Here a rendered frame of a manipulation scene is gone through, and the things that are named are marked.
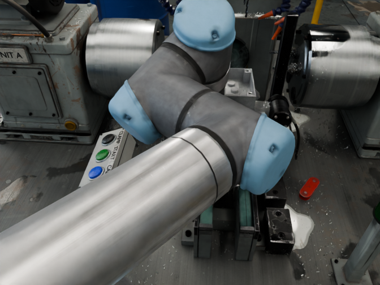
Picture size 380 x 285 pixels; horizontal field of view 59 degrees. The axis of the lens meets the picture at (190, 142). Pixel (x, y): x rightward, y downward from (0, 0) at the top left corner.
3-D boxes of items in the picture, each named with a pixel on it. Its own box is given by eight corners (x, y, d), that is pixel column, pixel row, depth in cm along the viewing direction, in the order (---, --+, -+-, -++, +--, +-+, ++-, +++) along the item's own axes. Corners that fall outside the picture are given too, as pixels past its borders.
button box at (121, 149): (110, 148, 81) (99, 132, 78) (137, 142, 79) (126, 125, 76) (89, 206, 68) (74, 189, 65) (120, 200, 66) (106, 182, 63)
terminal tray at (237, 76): (208, 91, 87) (209, 67, 82) (249, 93, 86) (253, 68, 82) (207, 121, 78) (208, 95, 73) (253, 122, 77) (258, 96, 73)
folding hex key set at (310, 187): (306, 203, 94) (308, 198, 93) (296, 197, 96) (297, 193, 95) (319, 184, 99) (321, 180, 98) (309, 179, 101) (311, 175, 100)
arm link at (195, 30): (154, 21, 39) (199, -26, 41) (164, 69, 50) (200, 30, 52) (207, 57, 38) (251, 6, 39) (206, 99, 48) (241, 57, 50)
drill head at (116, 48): (79, 72, 125) (62, 3, 108) (177, 76, 123) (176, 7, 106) (54, 113, 106) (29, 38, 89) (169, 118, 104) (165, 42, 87)
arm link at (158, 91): (154, 138, 34) (219, 63, 37) (91, 96, 40) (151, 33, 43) (178, 170, 41) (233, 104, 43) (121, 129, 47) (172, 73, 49)
